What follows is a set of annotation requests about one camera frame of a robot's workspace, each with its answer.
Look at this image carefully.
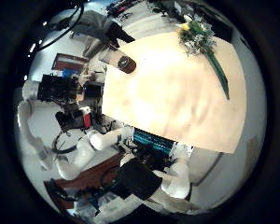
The red and white box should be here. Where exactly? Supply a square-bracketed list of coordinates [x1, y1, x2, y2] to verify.
[78, 105, 92, 129]

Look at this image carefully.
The brown wooden desk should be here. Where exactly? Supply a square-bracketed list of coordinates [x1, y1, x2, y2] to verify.
[44, 152, 124, 210]

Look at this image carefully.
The blue-lit control box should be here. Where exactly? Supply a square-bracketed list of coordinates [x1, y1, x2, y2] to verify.
[132, 129, 175, 156]

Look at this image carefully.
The brown framed wall panel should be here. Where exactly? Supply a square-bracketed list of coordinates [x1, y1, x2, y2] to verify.
[51, 52, 90, 73]

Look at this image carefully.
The black cable loop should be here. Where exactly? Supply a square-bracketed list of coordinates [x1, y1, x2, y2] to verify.
[36, 0, 86, 54]

